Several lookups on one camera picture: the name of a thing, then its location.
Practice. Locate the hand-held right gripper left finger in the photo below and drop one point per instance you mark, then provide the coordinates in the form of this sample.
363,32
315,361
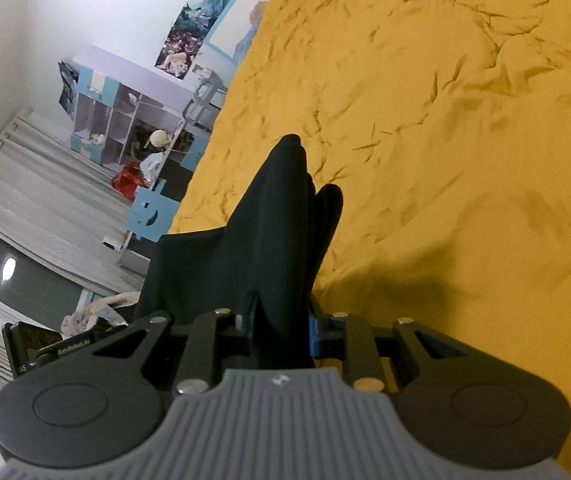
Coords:
245,332

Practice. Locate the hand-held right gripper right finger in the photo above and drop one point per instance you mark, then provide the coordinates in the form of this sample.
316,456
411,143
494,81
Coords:
315,335

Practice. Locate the black pants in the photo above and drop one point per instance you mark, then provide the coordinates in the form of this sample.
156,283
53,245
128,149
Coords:
265,240

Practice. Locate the beige cloth pile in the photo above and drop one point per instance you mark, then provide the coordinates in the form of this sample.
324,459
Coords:
95,312

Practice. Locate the grey curtain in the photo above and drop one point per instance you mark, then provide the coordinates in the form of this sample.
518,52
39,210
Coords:
40,195

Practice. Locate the blue chair with face cutout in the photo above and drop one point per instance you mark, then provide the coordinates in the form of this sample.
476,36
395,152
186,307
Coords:
153,210

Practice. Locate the blue desk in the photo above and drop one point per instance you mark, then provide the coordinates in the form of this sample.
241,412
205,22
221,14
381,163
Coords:
190,155

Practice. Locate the red bag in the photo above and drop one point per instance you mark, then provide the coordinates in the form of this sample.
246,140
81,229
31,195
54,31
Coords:
128,180

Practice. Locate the white cloth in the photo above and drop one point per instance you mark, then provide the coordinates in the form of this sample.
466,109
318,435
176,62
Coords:
153,166

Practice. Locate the cream round globe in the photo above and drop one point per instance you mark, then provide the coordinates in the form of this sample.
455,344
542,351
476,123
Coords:
158,138

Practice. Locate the yellow blanket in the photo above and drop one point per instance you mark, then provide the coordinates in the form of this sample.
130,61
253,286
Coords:
440,135

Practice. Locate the grey stool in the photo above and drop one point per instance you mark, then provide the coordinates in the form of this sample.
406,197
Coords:
205,100

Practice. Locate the white and blue shelf unit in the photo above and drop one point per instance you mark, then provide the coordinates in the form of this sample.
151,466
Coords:
110,115

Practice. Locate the blue printed pillow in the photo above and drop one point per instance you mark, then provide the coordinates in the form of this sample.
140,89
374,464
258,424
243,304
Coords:
249,30

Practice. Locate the white and blue headboard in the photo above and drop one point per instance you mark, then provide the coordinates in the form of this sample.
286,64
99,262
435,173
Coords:
225,30

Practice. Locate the floral wall poster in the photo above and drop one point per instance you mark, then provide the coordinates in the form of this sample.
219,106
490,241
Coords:
178,57

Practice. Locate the blue wall poster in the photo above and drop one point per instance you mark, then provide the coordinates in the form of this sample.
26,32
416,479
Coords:
205,5

